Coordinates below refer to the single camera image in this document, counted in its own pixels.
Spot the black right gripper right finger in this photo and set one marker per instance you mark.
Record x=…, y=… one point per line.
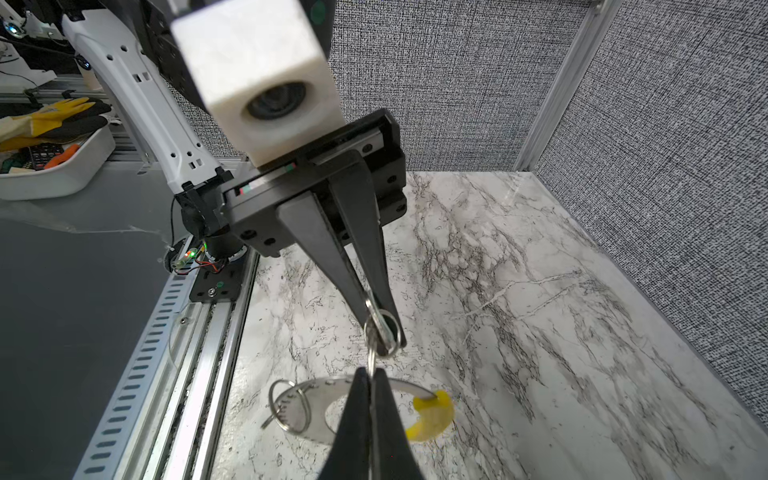
x=391, y=455

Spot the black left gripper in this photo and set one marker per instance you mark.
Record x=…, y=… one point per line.
x=336, y=190

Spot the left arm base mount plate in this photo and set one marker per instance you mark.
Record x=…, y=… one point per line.
x=224, y=285

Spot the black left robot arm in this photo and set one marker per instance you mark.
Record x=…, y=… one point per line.
x=101, y=32

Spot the yellow capped key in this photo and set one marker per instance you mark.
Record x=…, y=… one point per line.
x=435, y=415

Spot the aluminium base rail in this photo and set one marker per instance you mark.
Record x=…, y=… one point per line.
x=163, y=420

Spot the white tray with tools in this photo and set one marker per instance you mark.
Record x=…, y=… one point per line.
x=54, y=170

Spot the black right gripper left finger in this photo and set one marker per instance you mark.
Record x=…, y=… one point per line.
x=349, y=456

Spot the yellow black work glove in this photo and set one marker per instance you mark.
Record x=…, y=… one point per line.
x=59, y=123

